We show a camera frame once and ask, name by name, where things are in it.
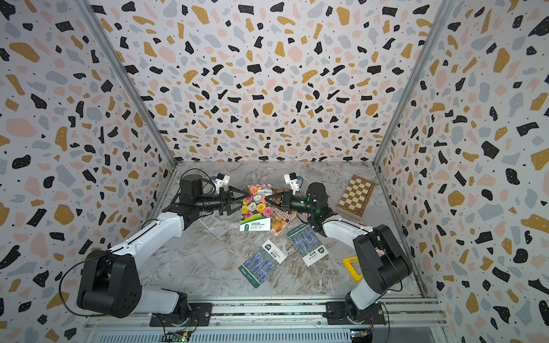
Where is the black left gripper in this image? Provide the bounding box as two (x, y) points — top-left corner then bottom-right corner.
(194, 187), (249, 216)

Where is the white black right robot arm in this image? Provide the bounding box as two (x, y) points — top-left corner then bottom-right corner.
(265, 182), (413, 324)

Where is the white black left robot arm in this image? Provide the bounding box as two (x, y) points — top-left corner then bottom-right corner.
(77, 174), (247, 325)

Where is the sunflower seed packet pink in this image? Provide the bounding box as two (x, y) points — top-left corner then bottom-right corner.
(270, 209), (296, 236)

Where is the lavender seed packet right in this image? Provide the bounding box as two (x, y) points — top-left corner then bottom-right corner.
(287, 224), (329, 267)

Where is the lavender seed packet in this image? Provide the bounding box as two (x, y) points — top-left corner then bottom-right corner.
(287, 224), (329, 267)
(238, 240), (287, 288)

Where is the lavender seed packet left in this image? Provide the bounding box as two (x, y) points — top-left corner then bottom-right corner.
(238, 240), (287, 288)

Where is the wooden chessboard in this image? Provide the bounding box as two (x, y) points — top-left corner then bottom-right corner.
(337, 174), (376, 220)

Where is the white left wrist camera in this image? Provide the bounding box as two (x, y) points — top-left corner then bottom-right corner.
(212, 173), (230, 194)

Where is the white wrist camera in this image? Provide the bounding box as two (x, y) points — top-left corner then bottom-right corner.
(212, 173), (230, 194)
(284, 172), (300, 194)

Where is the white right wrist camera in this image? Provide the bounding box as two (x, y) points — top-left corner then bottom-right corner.
(284, 172), (300, 194)

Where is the yellow plastic frame tool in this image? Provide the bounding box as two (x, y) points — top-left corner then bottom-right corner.
(342, 257), (363, 283)

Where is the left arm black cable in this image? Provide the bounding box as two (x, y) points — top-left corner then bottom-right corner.
(57, 248), (117, 318)

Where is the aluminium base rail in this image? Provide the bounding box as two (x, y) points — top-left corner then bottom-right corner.
(83, 294), (453, 342)

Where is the left aluminium corner post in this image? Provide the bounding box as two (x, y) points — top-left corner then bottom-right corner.
(73, 1), (177, 169)

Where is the aluminium corner post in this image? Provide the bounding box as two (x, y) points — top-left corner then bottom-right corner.
(373, 0), (455, 167)
(73, 1), (177, 169)

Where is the right aluminium corner post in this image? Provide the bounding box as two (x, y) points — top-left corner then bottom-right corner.
(373, 0), (455, 167)

